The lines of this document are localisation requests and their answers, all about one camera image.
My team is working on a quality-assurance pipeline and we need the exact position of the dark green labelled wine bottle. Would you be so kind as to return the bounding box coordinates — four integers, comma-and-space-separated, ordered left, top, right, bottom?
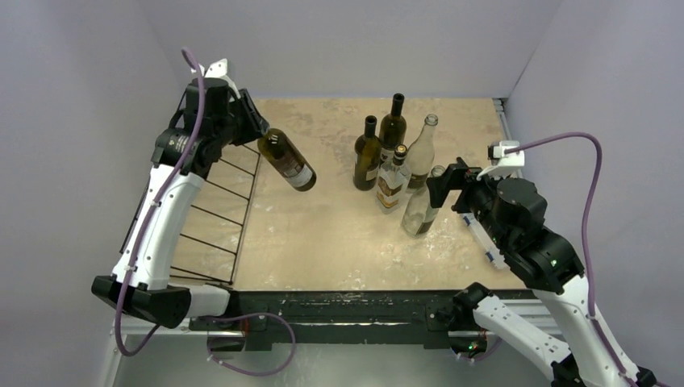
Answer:
257, 127, 317, 192

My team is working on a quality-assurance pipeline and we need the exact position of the clear wine bottle dark label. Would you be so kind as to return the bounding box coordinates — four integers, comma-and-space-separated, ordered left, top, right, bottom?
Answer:
401, 183, 440, 237

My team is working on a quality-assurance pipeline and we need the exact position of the square clear liquor bottle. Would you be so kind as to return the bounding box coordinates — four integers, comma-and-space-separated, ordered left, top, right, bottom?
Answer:
375, 144, 411, 214

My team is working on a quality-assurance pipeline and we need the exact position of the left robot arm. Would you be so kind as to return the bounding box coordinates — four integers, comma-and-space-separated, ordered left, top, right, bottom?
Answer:
91, 76, 269, 330

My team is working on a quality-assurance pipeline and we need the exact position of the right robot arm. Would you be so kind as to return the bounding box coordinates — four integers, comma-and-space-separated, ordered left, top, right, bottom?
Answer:
427, 158, 657, 386

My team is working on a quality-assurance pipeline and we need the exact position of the clear bottle back right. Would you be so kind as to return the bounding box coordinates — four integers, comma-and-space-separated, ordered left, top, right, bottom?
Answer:
407, 114, 439, 193

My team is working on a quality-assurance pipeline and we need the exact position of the dark green bottle back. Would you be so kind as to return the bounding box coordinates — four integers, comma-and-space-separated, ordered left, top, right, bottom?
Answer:
378, 93, 407, 163

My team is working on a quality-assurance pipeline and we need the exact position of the dark green bottle front left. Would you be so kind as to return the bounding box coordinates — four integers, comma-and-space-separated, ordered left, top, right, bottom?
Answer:
352, 115, 382, 191

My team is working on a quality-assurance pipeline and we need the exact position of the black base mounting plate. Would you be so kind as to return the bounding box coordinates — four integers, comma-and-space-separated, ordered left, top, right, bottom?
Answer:
190, 283, 532, 351

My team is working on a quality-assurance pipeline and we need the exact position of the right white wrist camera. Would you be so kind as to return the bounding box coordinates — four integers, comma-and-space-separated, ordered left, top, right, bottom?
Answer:
477, 140, 525, 181

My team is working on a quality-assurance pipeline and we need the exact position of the black wire wine rack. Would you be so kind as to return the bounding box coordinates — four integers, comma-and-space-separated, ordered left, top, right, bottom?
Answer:
119, 133, 264, 285

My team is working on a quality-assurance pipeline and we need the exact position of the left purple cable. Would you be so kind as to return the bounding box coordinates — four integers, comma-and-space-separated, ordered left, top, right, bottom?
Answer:
114, 47, 296, 378

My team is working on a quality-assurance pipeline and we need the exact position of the aluminium frame rail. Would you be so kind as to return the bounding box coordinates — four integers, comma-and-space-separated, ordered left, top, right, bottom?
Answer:
96, 298, 562, 387

